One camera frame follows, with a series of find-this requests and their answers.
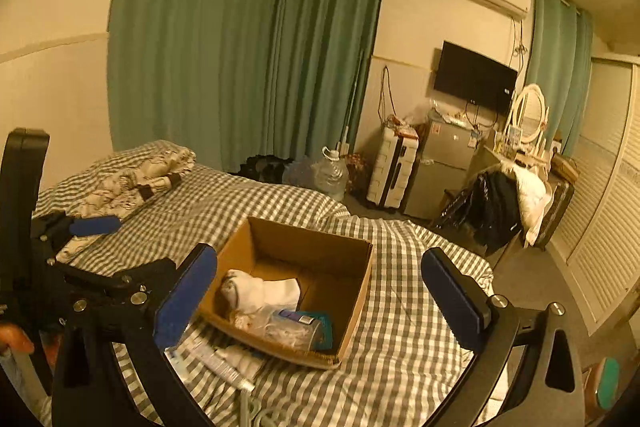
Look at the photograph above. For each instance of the narrow green curtain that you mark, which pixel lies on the narrow green curtain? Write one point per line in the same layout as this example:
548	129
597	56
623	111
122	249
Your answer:
325	47

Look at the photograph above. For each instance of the grey small fridge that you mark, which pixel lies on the grey small fridge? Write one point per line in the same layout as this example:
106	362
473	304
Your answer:
440	167

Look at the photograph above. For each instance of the white padded jacket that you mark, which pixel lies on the white padded jacket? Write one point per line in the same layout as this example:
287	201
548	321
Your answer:
532	197

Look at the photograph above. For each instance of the black bag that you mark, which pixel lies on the black bag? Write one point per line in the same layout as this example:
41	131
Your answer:
262	168

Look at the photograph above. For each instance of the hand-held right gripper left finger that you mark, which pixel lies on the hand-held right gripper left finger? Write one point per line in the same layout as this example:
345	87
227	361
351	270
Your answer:
184	302

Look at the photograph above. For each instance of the teal stool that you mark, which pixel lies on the teal stool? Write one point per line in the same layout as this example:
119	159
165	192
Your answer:
607	382

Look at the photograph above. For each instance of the black jacket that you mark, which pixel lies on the black jacket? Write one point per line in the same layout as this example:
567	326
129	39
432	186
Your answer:
492	207

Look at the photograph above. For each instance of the green curtain beside wardrobe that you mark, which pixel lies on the green curtain beside wardrobe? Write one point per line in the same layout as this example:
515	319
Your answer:
557	52

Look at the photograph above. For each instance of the teal flat packet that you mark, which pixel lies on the teal flat packet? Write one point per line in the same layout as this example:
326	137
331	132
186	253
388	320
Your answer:
324	333

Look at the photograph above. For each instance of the white oval vanity mirror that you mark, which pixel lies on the white oval vanity mirror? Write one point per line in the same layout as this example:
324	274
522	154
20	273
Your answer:
530	109

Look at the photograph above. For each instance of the large clear water bottle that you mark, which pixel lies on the large clear water bottle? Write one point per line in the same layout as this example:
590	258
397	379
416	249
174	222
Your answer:
330	177

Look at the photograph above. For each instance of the clear plastic packet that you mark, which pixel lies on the clear plastic packet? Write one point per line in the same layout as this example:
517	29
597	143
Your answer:
277	328

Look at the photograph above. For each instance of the floral bag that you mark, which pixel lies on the floral bag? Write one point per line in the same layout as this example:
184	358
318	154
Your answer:
359	172

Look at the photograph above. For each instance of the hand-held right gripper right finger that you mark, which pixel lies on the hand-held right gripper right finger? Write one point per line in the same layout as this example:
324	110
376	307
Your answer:
452	302

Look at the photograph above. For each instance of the clear plastic bag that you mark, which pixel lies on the clear plastic bag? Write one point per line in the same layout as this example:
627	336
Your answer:
300	174

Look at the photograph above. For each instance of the person's left hand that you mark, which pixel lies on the person's left hand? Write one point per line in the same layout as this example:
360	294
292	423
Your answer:
15	338

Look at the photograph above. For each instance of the patterned folded quilt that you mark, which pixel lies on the patterned folded quilt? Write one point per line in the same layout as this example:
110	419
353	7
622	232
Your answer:
130	187

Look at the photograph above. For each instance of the grey checked bed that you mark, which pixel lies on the grey checked bed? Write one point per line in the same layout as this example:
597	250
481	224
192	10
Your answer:
300	207

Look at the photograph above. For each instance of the black wall television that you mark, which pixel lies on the black wall television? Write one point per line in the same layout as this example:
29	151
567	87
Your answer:
475	77

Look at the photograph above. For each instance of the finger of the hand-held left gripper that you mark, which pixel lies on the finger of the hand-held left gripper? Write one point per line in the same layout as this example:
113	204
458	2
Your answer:
95	225
150	271

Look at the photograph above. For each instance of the dark suitcase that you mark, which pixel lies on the dark suitcase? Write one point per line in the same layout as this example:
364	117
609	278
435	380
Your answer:
560	212

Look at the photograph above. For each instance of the white louvered wardrobe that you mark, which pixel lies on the white louvered wardrobe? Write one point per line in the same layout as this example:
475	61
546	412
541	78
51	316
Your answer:
605	187

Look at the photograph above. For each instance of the white rolled socks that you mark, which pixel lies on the white rolled socks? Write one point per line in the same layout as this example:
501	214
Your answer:
260	292

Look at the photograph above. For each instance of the white ribbed suitcase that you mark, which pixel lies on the white ribbed suitcase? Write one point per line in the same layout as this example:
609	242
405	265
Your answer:
387	167

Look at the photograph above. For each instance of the white vanity table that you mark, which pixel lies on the white vanity table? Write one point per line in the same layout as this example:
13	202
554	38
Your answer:
492	157

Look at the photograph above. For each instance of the brown cardboard box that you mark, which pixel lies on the brown cardboard box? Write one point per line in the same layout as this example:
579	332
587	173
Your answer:
310	252

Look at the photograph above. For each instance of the white toothpaste tube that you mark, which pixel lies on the white toothpaste tube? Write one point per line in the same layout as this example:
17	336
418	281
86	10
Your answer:
220	367

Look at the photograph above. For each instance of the wide green curtain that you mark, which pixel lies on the wide green curtain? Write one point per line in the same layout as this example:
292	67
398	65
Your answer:
195	37

